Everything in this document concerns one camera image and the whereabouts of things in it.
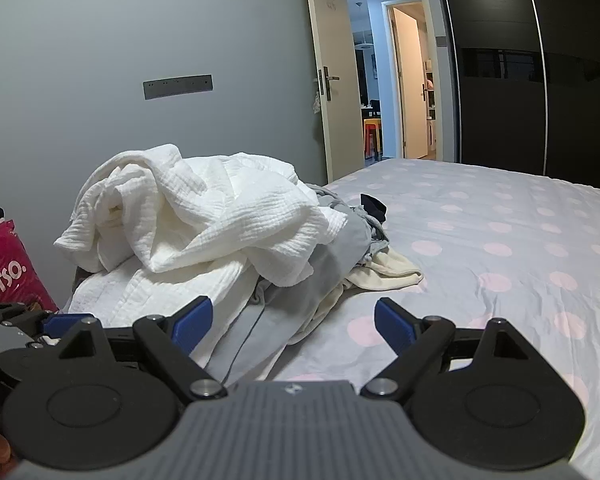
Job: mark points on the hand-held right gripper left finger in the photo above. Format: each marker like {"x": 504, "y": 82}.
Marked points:
{"x": 195, "y": 322}

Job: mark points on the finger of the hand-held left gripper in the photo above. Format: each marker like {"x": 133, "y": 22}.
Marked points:
{"x": 67, "y": 322}

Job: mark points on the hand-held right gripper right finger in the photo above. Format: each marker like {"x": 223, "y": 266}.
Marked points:
{"x": 392, "y": 322}

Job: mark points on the white crinkle cotton top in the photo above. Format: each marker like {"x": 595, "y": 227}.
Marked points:
{"x": 205, "y": 210}

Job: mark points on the cream garment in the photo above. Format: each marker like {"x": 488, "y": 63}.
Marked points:
{"x": 390, "y": 270}

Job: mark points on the white crinkle cotton garment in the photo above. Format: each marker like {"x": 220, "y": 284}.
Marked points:
{"x": 130, "y": 300}

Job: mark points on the pink plastic bag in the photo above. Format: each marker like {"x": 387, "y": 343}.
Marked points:
{"x": 5, "y": 270}

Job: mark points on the grey garment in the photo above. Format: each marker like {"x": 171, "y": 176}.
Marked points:
{"x": 330, "y": 260}

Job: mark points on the small black garment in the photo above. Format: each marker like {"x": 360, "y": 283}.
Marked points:
{"x": 372, "y": 206}

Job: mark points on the red stool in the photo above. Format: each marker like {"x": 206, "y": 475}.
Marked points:
{"x": 372, "y": 132}

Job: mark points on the small hanging door charm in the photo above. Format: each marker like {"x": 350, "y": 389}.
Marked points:
{"x": 316, "y": 102}

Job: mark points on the cream hallway door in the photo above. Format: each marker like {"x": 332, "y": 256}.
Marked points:
{"x": 410, "y": 85}

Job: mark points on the black wardrobe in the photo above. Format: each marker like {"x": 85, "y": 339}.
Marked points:
{"x": 505, "y": 85}

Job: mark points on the cream bedroom door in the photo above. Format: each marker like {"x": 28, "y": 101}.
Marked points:
{"x": 335, "y": 35}

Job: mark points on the white door frame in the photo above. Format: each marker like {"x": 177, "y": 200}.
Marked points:
{"x": 437, "y": 60}

